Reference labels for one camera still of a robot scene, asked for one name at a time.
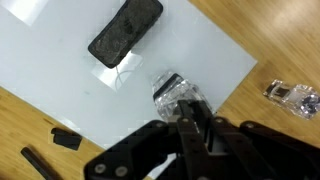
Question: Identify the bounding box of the small clear glass shaker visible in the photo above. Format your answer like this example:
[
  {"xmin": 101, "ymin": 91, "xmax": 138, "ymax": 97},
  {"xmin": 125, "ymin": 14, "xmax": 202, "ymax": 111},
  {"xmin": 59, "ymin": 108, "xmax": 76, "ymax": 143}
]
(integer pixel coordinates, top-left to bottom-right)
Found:
[{"xmin": 262, "ymin": 78, "xmax": 320, "ymax": 120}]

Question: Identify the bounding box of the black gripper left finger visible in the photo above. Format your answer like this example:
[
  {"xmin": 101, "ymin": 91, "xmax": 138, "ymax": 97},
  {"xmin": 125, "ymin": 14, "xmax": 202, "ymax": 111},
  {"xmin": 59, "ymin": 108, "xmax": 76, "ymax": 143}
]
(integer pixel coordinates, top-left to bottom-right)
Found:
[{"xmin": 83, "ymin": 99, "xmax": 214, "ymax": 180}]

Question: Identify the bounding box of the small black block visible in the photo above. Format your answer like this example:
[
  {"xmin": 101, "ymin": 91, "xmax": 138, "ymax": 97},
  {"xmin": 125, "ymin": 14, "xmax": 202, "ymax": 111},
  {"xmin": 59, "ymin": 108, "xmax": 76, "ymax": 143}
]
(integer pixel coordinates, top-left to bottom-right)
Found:
[{"xmin": 50, "ymin": 127, "xmax": 83, "ymax": 151}]

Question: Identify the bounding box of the black rod piece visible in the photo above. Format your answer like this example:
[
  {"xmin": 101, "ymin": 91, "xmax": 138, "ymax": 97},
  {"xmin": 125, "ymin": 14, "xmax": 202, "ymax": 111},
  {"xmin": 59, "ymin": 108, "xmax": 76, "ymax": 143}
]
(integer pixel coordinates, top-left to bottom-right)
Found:
[{"xmin": 20, "ymin": 146, "xmax": 63, "ymax": 180}]

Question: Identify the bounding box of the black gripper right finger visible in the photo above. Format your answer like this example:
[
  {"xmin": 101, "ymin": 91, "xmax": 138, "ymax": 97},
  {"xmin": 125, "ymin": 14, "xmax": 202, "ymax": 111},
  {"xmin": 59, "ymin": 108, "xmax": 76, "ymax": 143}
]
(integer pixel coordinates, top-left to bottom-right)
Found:
[{"xmin": 189, "ymin": 100, "xmax": 320, "ymax": 180}]

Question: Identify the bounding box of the white board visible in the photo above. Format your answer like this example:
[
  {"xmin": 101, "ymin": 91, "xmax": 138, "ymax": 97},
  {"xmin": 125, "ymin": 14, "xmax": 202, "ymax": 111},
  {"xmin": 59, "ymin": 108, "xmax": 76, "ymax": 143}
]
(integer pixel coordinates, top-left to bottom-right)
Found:
[{"xmin": 0, "ymin": 0, "xmax": 258, "ymax": 179}]

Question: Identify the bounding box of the black board eraser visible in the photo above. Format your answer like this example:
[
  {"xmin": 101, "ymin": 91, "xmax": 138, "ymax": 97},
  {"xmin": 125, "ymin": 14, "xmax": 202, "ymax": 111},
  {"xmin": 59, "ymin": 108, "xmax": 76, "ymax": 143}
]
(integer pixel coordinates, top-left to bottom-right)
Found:
[{"xmin": 87, "ymin": 0, "xmax": 164, "ymax": 70}]

